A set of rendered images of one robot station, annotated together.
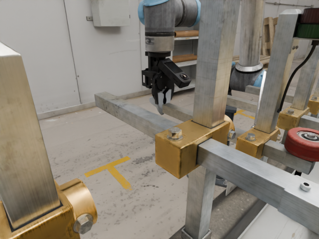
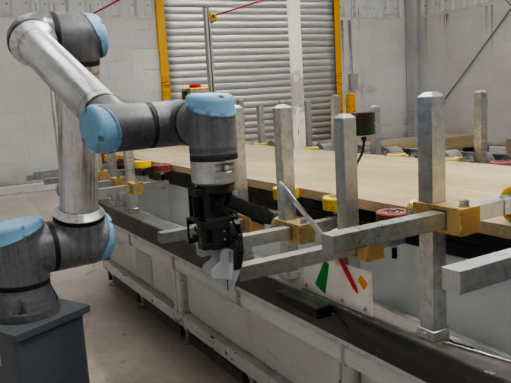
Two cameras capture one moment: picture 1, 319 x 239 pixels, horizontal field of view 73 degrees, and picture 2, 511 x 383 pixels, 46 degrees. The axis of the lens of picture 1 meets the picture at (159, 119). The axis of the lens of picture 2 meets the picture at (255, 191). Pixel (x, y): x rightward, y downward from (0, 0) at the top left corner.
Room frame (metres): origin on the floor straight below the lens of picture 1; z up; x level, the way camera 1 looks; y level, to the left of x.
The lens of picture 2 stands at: (0.40, 1.07, 1.19)
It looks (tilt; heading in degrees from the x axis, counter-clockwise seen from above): 9 degrees down; 282
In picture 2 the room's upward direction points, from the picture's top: 3 degrees counter-clockwise
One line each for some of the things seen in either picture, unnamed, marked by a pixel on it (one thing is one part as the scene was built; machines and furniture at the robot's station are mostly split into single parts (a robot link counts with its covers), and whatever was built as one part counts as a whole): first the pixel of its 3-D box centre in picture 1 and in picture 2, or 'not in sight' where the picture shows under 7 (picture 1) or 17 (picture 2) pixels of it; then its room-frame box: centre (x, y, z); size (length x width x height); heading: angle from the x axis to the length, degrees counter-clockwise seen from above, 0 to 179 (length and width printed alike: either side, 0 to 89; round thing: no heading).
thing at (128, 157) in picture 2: not in sight; (128, 163); (1.48, -1.37, 0.92); 0.04 x 0.04 x 0.48; 42
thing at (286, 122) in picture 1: (294, 116); (292, 229); (0.62, -0.43, 0.84); 0.14 x 0.06 x 0.05; 132
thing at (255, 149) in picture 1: (259, 141); (356, 243); (0.46, -0.25, 0.85); 0.14 x 0.06 x 0.05; 132
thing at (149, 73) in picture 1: (157, 70); (214, 216); (0.71, 0.00, 0.97); 0.09 x 0.08 x 0.12; 42
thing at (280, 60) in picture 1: (267, 120); (347, 220); (0.47, -0.26, 0.90); 0.04 x 0.04 x 0.48; 42
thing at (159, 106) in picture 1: (155, 102); (223, 271); (0.69, 0.01, 0.86); 0.06 x 0.03 x 0.09; 42
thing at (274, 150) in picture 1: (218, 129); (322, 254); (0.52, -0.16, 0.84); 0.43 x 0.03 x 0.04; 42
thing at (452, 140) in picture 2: not in sight; (406, 145); (-0.03, -9.00, 0.23); 2.41 x 0.77 x 0.17; 40
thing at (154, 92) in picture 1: (158, 91); (233, 246); (0.67, 0.00, 0.91); 0.05 x 0.02 x 0.09; 132
